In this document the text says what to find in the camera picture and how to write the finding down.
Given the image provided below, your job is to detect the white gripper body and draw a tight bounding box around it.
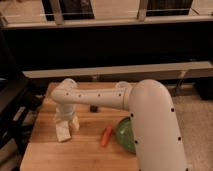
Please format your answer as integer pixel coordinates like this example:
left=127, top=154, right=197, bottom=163
left=55, top=107, right=75, bottom=123

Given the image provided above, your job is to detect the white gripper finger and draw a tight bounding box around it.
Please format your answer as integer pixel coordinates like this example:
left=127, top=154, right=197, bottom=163
left=55, top=118, right=65, bottom=127
left=69, top=116, right=80, bottom=131

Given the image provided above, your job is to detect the white sponge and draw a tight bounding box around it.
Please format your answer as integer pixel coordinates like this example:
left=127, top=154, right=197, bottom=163
left=56, top=125, right=71, bottom=142

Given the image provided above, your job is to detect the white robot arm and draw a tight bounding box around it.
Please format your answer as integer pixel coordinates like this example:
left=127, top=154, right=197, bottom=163
left=51, top=79, right=188, bottom=171

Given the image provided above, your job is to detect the green ceramic bowl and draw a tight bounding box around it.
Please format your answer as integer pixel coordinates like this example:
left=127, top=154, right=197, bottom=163
left=115, top=117, right=136, bottom=154

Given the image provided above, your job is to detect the clear plastic cup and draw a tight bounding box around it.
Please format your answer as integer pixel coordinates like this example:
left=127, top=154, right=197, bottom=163
left=115, top=81, right=132, bottom=88

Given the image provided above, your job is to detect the black rectangular block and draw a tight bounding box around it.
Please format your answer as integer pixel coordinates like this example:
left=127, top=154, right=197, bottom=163
left=90, top=106, right=99, bottom=113

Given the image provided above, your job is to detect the wooden cutting board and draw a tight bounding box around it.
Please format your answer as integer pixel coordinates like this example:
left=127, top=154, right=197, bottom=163
left=20, top=83, right=138, bottom=171

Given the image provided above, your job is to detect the orange carrot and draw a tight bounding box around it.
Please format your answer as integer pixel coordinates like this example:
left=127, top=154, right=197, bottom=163
left=101, top=126, right=113, bottom=147

